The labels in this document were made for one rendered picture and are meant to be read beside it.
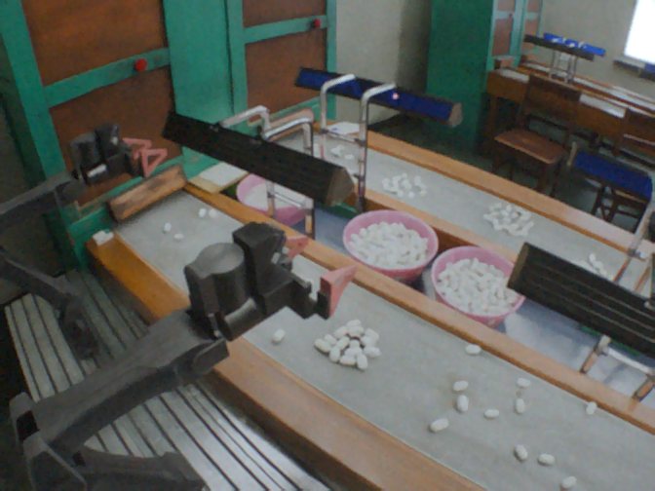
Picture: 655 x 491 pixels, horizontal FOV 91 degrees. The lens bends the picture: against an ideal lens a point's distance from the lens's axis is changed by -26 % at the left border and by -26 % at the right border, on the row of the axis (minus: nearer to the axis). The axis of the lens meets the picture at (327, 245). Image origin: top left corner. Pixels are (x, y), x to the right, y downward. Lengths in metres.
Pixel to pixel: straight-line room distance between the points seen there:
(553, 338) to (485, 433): 0.41
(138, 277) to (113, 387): 0.70
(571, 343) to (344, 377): 0.63
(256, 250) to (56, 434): 0.32
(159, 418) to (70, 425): 0.50
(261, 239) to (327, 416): 0.42
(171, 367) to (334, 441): 0.39
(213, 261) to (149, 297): 0.62
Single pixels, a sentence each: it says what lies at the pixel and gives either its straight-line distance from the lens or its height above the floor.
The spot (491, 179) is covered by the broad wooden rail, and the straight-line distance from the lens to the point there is 1.61.
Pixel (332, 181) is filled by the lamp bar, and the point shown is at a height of 1.09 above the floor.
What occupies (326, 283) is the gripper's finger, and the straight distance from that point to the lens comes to 0.55.
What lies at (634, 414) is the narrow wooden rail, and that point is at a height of 0.76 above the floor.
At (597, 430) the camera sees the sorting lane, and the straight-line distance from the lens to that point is 0.98.
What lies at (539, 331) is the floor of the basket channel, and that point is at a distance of 1.17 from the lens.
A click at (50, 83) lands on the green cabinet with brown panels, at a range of 1.25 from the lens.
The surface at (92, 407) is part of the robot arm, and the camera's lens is 0.49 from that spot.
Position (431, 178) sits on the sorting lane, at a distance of 1.57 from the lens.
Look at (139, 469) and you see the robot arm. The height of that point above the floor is 0.91.
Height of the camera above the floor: 1.47
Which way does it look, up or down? 38 degrees down
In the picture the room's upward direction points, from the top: straight up
